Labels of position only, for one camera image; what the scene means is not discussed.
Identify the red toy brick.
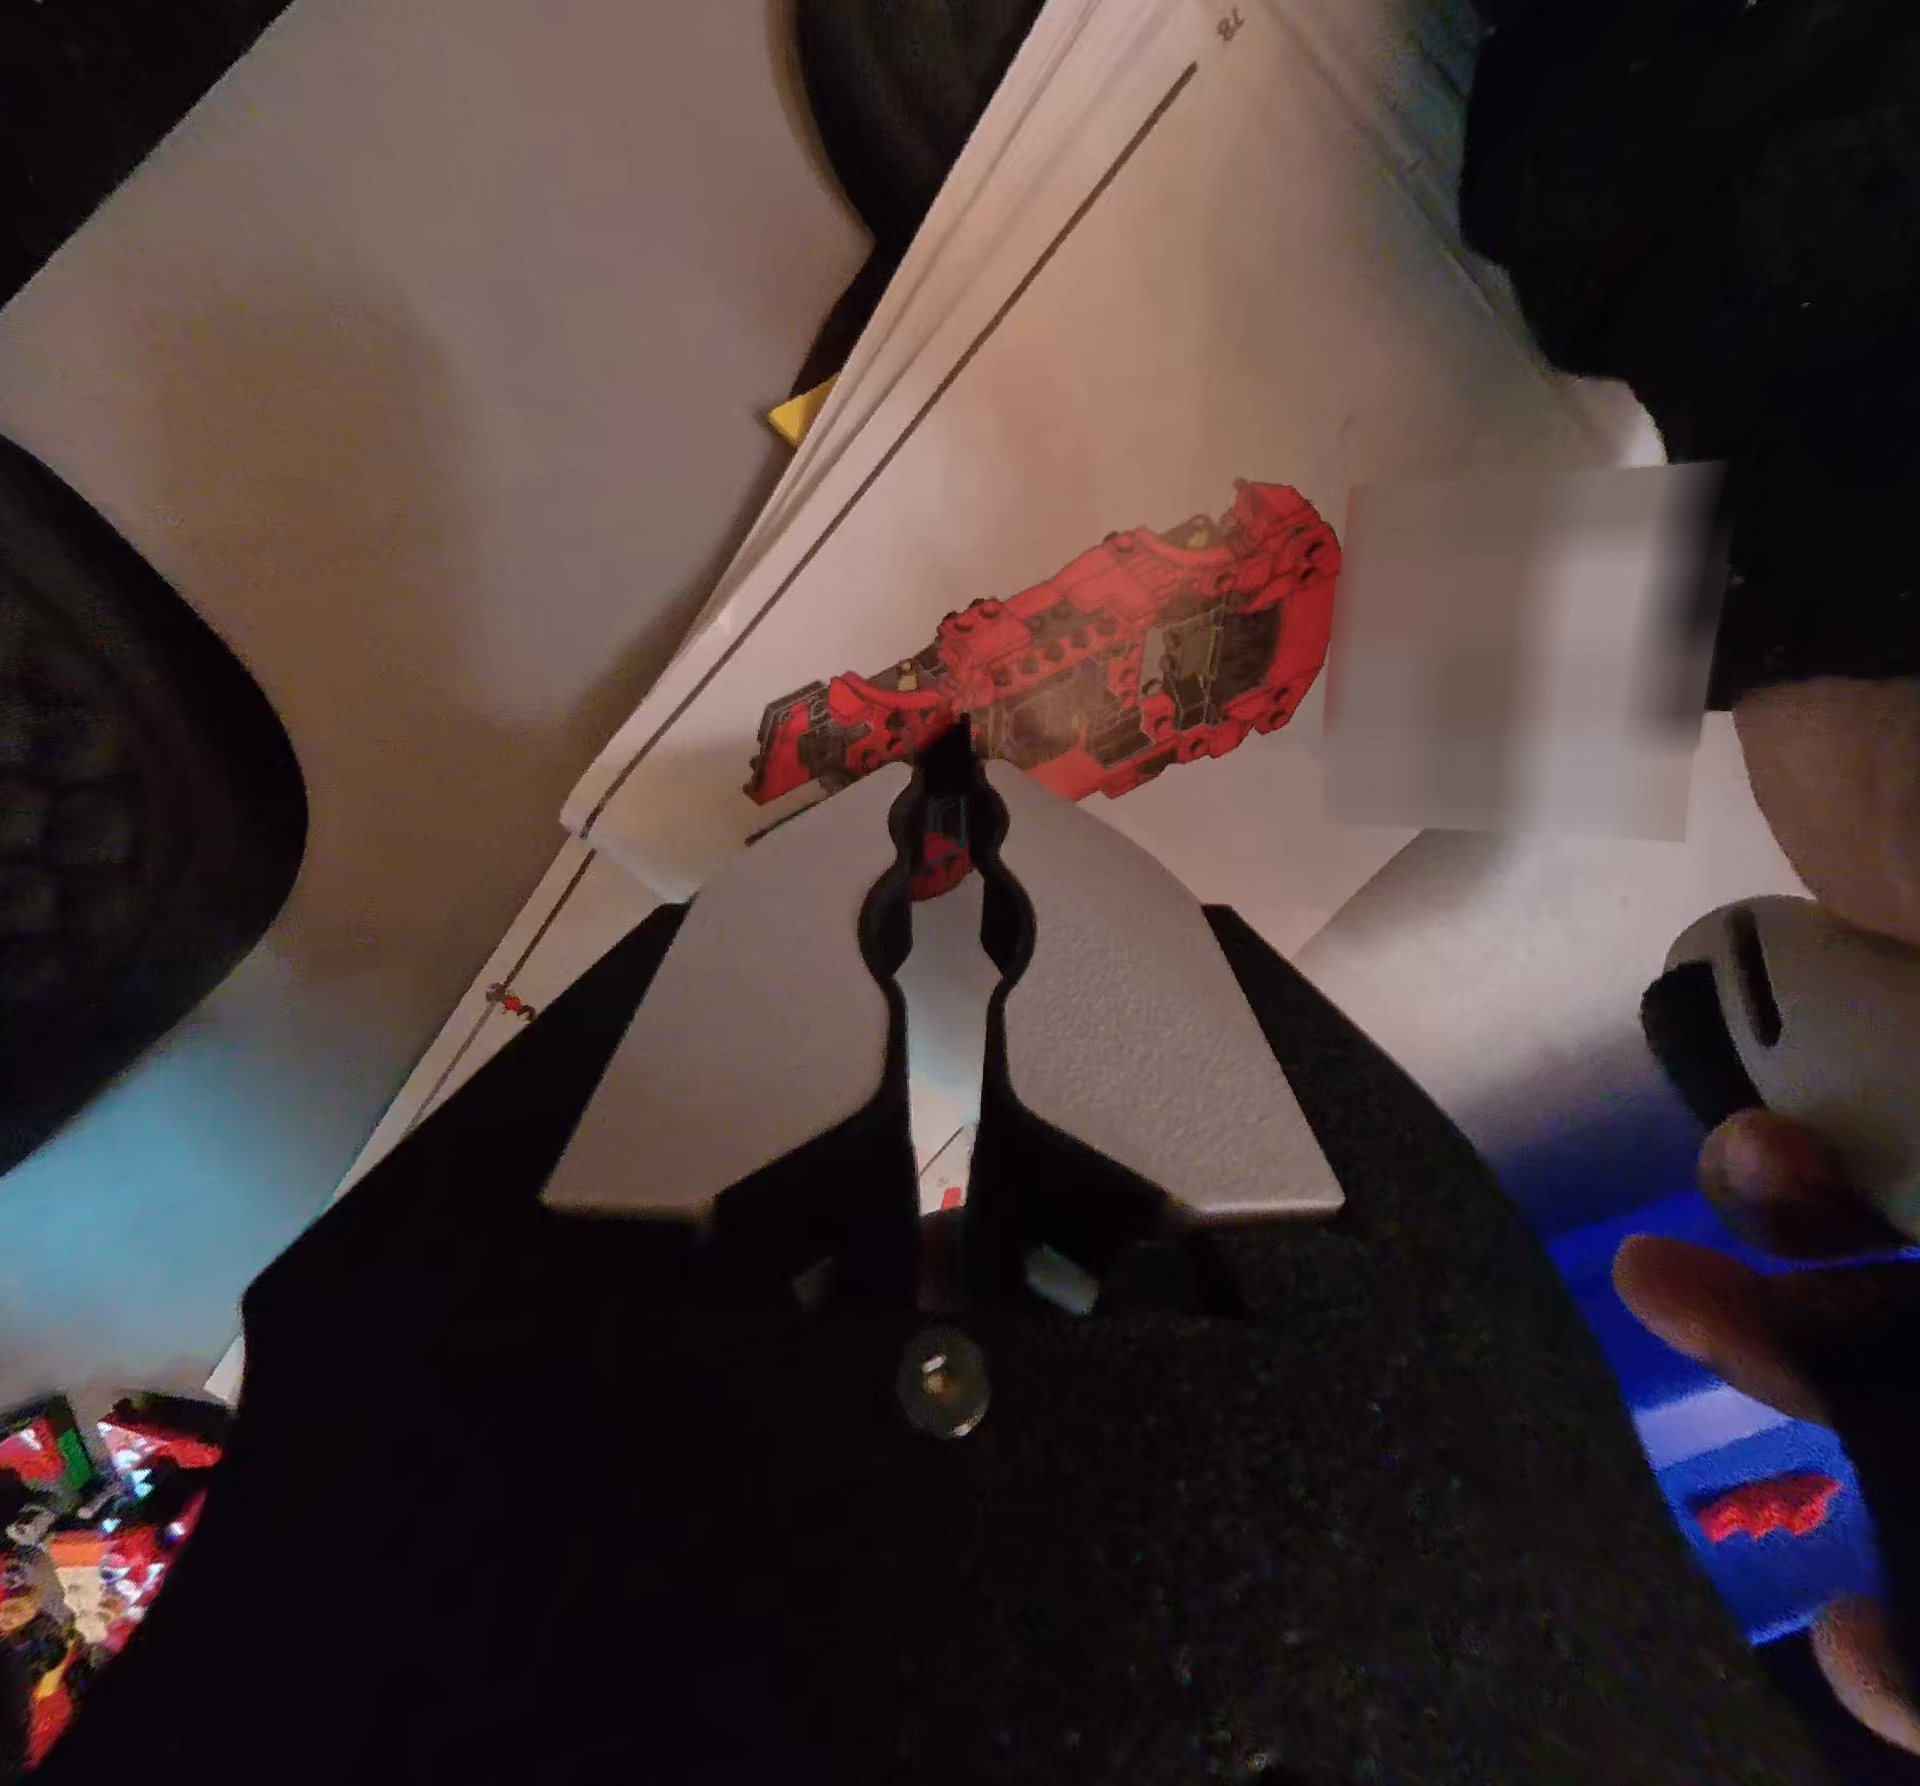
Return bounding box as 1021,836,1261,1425
1695,1471,1845,1548

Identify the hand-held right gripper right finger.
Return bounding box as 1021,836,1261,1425
954,725,1345,1229

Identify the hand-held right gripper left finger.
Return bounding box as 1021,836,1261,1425
543,725,951,1229

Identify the white instruction booklet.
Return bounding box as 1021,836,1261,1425
201,0,1674,1406

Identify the pile of assorted toy bricks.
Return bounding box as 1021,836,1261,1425
0,1390,230,1779

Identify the person's left hand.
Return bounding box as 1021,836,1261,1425
1611,683,1920,1752

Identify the person's left forearm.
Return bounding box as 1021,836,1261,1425
1396,0,1920,707

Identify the blue plastic bin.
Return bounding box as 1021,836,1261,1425
1546,1208,1900,1648

